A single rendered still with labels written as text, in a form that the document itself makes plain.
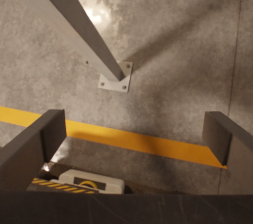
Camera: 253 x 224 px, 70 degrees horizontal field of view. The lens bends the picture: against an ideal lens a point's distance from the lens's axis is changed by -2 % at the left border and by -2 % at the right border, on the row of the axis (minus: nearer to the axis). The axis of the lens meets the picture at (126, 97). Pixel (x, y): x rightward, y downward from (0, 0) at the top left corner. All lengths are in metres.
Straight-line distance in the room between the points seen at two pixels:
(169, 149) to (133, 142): 0.17
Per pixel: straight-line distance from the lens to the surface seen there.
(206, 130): 0.17
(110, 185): 0.79
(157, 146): 0.88
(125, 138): 0.88
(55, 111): 0.16
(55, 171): 1.01
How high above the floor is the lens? 0.87
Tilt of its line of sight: 79 degrees down
